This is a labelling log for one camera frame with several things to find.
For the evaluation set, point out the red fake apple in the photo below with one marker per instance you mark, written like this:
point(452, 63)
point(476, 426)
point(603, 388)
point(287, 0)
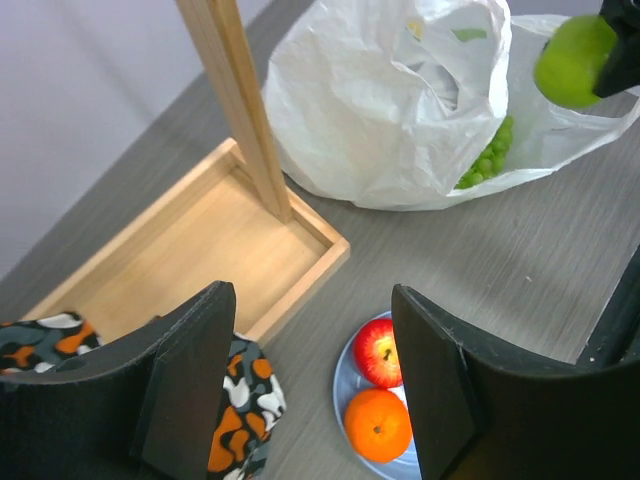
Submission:
point(375, 353)

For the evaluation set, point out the green fake apple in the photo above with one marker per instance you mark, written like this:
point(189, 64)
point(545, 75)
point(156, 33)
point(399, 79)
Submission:
point(570, 63)

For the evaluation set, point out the orange grey patterned garment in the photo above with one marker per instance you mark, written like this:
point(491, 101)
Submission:
point(251, 404)

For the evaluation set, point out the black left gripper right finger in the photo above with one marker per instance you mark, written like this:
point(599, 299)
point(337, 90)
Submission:
point(484, 408)

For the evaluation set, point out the white plastic bag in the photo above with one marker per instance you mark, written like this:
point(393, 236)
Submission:
point(387, 104)

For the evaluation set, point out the green fake grapes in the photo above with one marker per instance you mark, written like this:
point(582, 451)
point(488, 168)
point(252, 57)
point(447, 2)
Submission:
point(491, 160)

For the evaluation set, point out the wooden clothes rack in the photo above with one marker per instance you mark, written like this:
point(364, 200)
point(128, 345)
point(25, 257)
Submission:
point(230, 218)

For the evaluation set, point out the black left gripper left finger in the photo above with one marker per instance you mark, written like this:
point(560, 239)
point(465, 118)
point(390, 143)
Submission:
point(144, 406)

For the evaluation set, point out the fake orange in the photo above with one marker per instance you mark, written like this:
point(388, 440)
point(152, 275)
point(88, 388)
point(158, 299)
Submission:
point(377, 425)

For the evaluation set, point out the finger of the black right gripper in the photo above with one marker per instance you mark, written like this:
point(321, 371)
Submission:
point(621, 69)

